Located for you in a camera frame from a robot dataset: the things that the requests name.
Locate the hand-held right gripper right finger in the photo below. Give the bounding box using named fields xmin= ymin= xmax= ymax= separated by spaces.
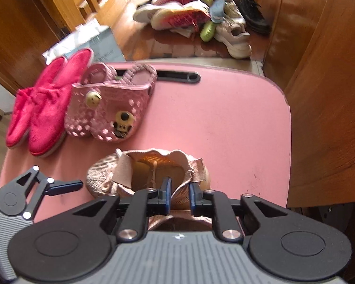
xmin=189 ymin=183 xmax=287 ymax=241

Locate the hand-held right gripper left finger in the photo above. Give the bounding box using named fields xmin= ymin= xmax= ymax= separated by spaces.
xmin=72 ymin=177 xmax=173 ymax=241

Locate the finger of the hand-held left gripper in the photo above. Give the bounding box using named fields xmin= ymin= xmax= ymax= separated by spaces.
xmin=16 ymin=166 xmax=84 ymax=221

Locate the red slipper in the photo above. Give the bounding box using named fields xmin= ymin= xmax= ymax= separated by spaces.
xmin=27 ymin=48 xmax=94 ymax=157
xmin=5 ymin=56 xmax=67 ymax=149

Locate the wooden shoe cabinet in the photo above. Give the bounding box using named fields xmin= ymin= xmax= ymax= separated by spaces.
xmin=262 ymin=0 xmax=355 ymax=208

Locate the pile of shoes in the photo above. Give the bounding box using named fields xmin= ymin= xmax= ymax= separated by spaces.
xmin=133 ymin=0 xmax=271 ymax=60

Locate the pink clog with yellow charm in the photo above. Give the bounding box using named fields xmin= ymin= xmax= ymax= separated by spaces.
xmin=64 ymin=63 xmax=117 ymax=138

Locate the pink folding table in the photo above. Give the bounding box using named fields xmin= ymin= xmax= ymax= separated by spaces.
xmin=0 ymin=61 xmax=292 ymax=222

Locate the pink clog with dark charm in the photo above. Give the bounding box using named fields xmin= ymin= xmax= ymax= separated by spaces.
xmin=90 ymin=64 xmax=158 ymax=142

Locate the white paper shopping bag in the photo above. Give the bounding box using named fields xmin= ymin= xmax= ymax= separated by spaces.
xmin=43 ymin=25 xmax=126 ymax=66

